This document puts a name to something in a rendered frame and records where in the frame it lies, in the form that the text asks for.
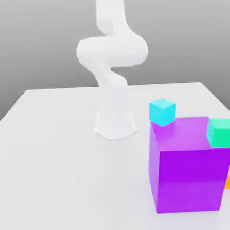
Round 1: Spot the small green cube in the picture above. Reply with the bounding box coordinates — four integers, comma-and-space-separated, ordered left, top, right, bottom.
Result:
206, 117, 230, 150

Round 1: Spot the large purple box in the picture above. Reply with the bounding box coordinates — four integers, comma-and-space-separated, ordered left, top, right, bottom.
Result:
146, 115, 230, 214

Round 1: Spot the small cyan cube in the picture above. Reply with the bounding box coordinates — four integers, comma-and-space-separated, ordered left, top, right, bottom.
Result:
148, 97, 178, 127

